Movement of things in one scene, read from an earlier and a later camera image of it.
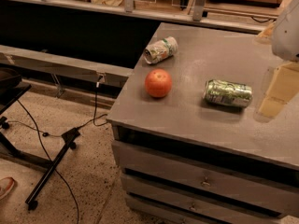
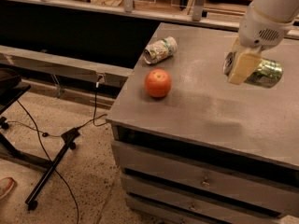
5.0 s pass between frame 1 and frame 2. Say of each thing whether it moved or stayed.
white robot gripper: moved
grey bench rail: stayed
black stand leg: stayed
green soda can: moved
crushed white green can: stayed
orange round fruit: stayed
